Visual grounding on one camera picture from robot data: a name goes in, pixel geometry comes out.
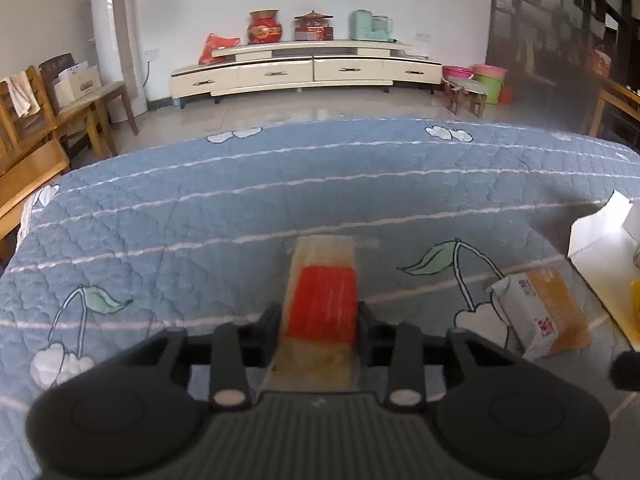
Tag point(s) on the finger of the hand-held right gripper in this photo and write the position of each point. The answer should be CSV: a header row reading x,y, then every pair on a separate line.
x,y
627,372

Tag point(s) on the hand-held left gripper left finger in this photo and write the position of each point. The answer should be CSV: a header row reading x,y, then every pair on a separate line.
x,y
269,332

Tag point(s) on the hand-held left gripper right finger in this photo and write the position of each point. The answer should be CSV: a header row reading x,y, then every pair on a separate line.
x,y
367,335

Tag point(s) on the red-label bread packet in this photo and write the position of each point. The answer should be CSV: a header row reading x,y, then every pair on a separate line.
x,y
322,305

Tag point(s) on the yellow snack packet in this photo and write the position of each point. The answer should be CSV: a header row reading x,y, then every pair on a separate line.
x,y
636,297

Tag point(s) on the white cardboard tray box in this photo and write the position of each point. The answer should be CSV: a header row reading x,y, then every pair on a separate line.
x,y
610,260

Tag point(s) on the orange and white snack packet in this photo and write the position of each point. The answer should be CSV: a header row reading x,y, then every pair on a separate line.
x,y
545,310

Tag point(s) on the small wooden stool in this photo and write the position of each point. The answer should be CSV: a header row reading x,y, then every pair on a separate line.
x,y
467,97

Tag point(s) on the cream tv cabinet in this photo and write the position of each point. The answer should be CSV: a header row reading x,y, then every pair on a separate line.
x,y
300,72

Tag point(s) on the wooden side table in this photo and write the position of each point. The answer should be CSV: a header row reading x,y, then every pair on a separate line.
x,y
620,105

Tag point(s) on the small red bucket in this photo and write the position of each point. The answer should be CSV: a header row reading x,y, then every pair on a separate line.
x,y
506,96

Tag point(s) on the pink basin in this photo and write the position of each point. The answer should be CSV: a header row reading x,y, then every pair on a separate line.
x,y
457,72

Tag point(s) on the green bucket with pink lid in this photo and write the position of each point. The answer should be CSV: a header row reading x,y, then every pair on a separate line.
x,y
490,82

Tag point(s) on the light wooden chair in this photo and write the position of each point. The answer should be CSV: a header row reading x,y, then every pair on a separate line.
x,y
30,175

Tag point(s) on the red plastic bag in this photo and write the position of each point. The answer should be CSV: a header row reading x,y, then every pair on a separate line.
x,y
217,50

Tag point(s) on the wooden chair with towel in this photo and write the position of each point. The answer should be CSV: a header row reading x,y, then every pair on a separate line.
x,y
70,120

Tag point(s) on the red and gold pot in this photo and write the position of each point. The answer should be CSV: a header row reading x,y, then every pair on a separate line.
x,y
265,29

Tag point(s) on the red pagoda gift box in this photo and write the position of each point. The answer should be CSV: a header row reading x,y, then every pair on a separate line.
x,y
313,29

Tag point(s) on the mint green appliance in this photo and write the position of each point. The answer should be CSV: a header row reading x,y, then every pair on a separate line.
x,y
367,26

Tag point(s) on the red gift bag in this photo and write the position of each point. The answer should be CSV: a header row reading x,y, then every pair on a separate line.
x,y
598,62

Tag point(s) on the white paper bag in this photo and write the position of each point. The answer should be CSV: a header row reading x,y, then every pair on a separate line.
x,y
77,85

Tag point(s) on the white tower air conditioner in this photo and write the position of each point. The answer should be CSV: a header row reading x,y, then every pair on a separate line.
x,y
117,35

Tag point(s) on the white towel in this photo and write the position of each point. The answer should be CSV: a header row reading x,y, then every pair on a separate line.
x,y
24,92

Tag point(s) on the dark wooden display shelf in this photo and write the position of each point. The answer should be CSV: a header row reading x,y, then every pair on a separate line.
x,y
550,25

